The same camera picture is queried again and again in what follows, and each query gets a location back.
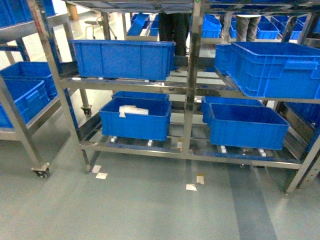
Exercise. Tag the blue bin behind lower left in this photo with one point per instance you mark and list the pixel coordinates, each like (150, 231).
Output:
(141, 95)

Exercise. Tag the person legs dark trousers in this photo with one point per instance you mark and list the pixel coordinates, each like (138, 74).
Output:
(175, 28)

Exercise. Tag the blue crate on left cart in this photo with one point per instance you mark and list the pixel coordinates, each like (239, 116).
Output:
(30, 96)
(32, 71)

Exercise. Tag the white foam piece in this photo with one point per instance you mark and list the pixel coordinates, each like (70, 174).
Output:
(131, 109)

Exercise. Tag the blue bin upper left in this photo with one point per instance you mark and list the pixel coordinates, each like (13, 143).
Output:
(124, 59)

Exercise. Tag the person legs grey trousers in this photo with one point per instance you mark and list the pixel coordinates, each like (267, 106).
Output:
(247, 27)

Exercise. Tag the stainless steel shelf rack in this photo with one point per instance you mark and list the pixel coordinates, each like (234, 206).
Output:
(304, 164)

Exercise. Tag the blue bin with white foam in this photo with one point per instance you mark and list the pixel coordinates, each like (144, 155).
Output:
(152, 126)

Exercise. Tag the large blue crate upper right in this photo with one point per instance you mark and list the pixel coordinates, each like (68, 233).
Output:
(271, 69)

